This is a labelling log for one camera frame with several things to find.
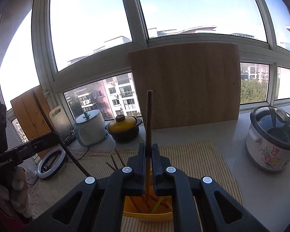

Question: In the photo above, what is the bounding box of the black chopstick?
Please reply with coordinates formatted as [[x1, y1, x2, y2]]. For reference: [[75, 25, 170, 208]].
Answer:
[[32, 88, 91, 178]]

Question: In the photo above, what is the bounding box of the wooden plank board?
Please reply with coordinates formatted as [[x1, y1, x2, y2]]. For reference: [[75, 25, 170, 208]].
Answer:
[[10, 86, 56, 160]]

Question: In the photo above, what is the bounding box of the white floral rice cooker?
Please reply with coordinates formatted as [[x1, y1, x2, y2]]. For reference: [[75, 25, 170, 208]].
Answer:
[[246, 106, 290, 172]]

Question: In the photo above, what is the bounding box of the ring light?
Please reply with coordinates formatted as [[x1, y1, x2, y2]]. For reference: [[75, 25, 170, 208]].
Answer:
[[37, 147, 68, 180]]

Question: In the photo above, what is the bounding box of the large light wooden board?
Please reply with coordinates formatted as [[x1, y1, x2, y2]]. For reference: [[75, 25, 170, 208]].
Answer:
[[128, 43, 241, 130]]

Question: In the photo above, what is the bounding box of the teal rice cooker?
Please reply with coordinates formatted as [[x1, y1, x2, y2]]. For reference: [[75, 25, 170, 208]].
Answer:
[[74, 109, 108, 147]]

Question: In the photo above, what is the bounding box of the yellow plastic container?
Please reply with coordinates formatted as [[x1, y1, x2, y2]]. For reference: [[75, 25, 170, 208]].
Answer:
[[123, 194, 173, 223]]

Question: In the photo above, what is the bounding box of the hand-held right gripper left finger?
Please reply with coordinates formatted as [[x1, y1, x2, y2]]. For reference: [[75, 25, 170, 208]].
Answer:
[[24, 144, 145, 232]]

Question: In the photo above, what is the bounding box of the black pot with yellow lid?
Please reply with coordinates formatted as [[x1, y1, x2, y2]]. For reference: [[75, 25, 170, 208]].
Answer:
[[105, 115, 142, 143]]

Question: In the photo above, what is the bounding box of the white window frame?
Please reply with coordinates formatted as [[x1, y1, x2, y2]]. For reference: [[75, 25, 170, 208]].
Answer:
[[31, 0, 290, 131]]

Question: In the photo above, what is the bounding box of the plain brown chopstick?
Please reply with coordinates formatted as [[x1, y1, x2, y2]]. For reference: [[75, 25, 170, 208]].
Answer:
[[114, 147, 126, 168], [144, 90, 153, 208]]

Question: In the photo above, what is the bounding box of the striped table cloth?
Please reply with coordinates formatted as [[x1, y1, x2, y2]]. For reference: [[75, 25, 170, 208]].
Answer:
[[30, 140, 243, 232]]

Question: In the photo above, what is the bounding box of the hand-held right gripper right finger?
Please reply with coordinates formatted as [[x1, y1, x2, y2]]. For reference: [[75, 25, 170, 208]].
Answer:
[[152, 144, 269, 232]]

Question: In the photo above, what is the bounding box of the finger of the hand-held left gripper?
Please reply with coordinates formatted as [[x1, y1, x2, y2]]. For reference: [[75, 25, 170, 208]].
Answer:
[[16, 132, 61, 162]]

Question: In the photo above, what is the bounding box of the white wall plug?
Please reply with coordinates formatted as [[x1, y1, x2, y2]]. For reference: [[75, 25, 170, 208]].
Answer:
[[26, 169, 38, 182]]

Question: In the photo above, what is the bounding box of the black power strip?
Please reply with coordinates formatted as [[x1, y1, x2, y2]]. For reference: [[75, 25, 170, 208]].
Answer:
[[64, 130, 76, 147]]

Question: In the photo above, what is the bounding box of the person's left hand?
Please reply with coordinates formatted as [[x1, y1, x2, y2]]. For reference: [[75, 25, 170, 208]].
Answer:
[[7, 167, 32, 219]]

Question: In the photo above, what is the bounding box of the green plastic spoon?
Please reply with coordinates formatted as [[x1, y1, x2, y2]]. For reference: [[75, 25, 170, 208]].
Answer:
[[151, 197, 165, 214]]

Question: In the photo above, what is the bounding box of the pale cutting board with handle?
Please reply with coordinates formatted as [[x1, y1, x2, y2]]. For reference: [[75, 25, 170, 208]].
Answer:
[[49, 105, 74, 138]]

